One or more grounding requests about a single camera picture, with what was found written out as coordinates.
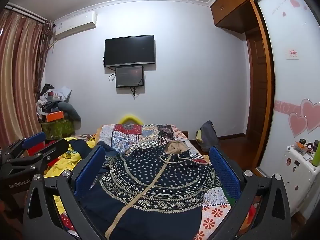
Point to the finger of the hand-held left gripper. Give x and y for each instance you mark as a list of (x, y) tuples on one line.
[(35, 140), (56, 150)]

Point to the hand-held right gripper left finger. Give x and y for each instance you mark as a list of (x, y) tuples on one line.
[(88, 171)]

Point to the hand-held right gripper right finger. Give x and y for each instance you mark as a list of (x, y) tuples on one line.
[(225, 171)]

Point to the navy patterned hooded sweater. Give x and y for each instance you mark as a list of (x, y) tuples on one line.
[(155, 180)]

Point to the pile of mixed clothes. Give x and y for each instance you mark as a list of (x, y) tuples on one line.
[(50, 97)]

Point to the yellow printed blanket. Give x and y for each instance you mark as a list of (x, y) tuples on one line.
[(72, 152)]

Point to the green patterned storage box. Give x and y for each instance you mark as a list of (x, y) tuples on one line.
[(57, 130)]

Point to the orange box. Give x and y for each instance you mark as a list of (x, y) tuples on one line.
[(53, 116)]

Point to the grey backpack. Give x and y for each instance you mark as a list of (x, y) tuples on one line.
[(209, 135)]

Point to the dark grey cushion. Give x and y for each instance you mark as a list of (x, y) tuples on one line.
[(72, 112)]

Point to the yellow curved tube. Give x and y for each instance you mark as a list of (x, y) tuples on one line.
[(130, 117)]

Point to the patchwork printed bedsheet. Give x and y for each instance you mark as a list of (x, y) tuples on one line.
[(150, 135)]

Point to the white stickered cabinet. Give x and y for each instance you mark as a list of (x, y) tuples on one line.
[(297, 180)]

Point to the striped red-brown curtain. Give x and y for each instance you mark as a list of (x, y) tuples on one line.
[(17, 67)]

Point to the small orange-lidded box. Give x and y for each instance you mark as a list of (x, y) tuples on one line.
[(301, 147)]

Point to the wooden door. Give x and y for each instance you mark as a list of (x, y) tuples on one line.
[(257, 92)]

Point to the green bottle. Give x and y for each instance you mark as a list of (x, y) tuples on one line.
[(316, 155)]

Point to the white heart-printed wardrobe door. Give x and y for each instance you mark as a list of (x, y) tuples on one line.
[(292, 92)]

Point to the white air conditioner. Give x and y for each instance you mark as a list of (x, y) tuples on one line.
[(75, 26)]

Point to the white paper note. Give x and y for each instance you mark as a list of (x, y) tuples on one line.
[(292, 54)]

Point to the small black wall monitor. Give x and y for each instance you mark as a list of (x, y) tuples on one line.
[(129, 76)]

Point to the black wall television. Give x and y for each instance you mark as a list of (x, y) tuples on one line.
[(130, 51)]

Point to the black curtain rail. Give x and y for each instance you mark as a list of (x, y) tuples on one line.
[(27, 11)]

